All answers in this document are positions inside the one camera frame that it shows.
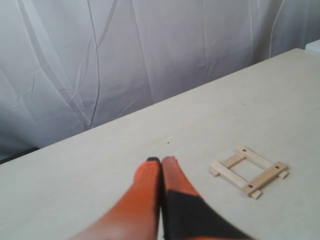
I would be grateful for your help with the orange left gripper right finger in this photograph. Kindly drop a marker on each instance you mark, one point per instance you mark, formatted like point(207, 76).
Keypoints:
point(186, 215)

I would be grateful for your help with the white backdrop curtain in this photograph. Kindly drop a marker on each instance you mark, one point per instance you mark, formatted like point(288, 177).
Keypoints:
point(67, 66)

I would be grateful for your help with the two-hole wooden bar bottom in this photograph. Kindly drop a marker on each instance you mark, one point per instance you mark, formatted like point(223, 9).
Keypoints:
point(254, 157)

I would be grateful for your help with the two-hole wooden bar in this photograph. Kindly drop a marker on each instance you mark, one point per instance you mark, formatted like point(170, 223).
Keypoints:
point(254, 157)
point(264, 178)

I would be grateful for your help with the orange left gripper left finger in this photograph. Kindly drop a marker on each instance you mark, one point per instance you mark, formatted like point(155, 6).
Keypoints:
point(135, 216)

